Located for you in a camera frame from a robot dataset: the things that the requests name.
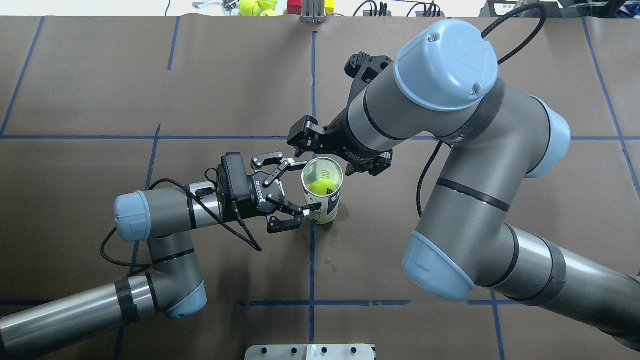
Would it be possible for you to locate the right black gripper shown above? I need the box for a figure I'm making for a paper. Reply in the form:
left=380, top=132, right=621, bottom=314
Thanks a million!
left=286, top=112, right=393, bottom=176

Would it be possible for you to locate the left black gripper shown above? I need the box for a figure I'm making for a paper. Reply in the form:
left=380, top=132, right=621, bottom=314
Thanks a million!
left=217, top=152, right=322, bottom=234

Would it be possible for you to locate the clear tennis ball can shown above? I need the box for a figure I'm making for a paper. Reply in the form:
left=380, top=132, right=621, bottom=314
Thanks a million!
left=301, top=157, right=345, bottom=225

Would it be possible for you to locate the tennis ball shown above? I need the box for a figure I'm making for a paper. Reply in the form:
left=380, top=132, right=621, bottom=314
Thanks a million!
left=306, top=178, right=339, bottom=197

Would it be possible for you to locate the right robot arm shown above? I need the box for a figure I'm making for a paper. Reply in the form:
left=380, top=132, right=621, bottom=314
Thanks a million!
left=287, top=19, right=640, bottom=351

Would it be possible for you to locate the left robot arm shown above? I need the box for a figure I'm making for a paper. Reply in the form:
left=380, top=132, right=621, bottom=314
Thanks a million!
left=1, top=152, right=321, bottom=360

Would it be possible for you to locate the spare tennis ball three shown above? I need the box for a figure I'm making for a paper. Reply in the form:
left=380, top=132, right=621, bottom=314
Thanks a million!
left=260, top=9, right=280, bottom=17

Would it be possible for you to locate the spare tennis ball two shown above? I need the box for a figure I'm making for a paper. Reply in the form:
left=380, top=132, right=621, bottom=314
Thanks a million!
left=258, top=0, right=278, bottom=10

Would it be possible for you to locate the spare tennis ball one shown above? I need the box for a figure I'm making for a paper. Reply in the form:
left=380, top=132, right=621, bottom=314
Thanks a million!
left=238, top=0, right=261, bottom=17

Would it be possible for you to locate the red foam cube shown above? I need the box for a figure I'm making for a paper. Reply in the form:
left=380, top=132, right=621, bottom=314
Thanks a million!
left=286, top=0, right=303, bottom=16

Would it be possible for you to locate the yellow foam cube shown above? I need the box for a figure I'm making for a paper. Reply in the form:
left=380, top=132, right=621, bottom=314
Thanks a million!
left=324, top=0, right=336, bottom=14

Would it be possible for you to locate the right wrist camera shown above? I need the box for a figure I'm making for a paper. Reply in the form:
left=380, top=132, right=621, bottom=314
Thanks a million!
left=343, top=52, right=393, bottom=98

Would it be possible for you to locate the white mounting post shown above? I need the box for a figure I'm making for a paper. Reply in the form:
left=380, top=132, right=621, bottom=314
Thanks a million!
left=244, top=343, right=377, bottom=360

